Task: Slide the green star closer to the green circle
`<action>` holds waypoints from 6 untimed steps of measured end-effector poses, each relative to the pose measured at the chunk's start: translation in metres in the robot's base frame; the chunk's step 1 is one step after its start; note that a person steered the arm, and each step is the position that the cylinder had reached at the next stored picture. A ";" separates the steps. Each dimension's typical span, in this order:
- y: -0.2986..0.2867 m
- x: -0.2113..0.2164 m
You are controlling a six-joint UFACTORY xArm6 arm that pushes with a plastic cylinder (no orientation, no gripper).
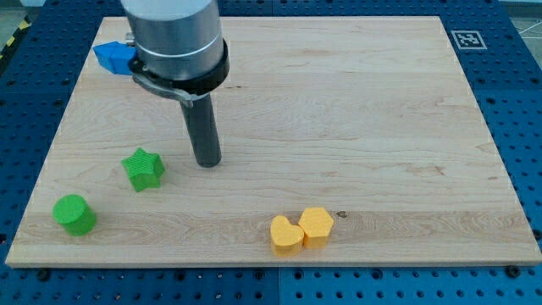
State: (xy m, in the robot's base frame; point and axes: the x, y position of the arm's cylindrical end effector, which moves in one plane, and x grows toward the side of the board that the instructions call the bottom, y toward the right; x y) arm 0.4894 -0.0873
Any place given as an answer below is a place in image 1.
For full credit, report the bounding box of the black clamp ring mount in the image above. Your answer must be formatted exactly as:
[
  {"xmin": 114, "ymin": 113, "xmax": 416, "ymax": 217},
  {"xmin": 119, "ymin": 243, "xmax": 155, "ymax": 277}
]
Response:
[{"xmin": 126, "ymin": 32, "xmax": 230, "ymax": 108}]

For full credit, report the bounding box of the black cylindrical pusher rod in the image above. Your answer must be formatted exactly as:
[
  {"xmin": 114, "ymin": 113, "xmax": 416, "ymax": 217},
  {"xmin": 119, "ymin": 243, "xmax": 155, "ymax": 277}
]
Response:
[{"xmin": 181, "ymin": 94, "xmax": 222, "ymax": 168}]

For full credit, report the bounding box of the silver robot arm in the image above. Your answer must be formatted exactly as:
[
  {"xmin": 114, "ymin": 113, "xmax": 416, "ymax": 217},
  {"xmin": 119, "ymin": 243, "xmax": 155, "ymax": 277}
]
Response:
[{"xmin": 121, "ymin": 0, "xmax": 230, "ymax": 168}]

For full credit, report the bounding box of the green star block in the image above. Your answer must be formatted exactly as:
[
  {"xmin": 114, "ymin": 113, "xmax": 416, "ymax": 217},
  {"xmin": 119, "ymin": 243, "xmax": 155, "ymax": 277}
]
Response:
[{"xmin": 121, "ymin": 148, "xmax": 165, "ymax": 192}]

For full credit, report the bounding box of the blue block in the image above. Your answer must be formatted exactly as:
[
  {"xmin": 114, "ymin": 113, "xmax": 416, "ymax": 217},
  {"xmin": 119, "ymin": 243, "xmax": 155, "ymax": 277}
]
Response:
[{"xmin": 93, "ymin": 42, "xmax": 136, "ymax": 75}]

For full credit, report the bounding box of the yellow heart block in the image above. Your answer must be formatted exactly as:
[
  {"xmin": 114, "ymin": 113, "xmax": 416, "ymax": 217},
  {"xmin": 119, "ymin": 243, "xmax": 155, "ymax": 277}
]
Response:
[{"xmin": 270, "ymin": 215, "xmax": 305, "ymax": 257}]

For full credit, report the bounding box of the yellow hexagon block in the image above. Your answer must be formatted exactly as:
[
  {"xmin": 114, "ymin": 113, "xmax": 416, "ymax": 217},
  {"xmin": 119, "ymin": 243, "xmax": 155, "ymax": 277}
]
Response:
[{"xmin": 298, "ymin": 207, "xmax": 335, "ymax": 249}]

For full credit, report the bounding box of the green cylinder block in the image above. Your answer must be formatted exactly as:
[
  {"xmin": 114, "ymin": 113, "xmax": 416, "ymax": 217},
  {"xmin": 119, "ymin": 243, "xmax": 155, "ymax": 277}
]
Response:
[{"xmin": 53, "ymin": 194, "xmax": 97, "ymax": 236}]

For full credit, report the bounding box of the wooden board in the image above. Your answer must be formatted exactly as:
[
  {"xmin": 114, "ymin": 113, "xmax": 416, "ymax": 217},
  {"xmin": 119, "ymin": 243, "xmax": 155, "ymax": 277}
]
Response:
[{"xmin": 6, "ymin": 17, "xmax": 541, "ymax": 268}]

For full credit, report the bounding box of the white fiducial marker tag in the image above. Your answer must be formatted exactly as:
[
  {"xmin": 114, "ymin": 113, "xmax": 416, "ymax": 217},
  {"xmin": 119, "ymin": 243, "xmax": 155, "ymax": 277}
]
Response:
[{"xmin": 451, "ymin": 30, "xmax": 487, "ymax": 50}]

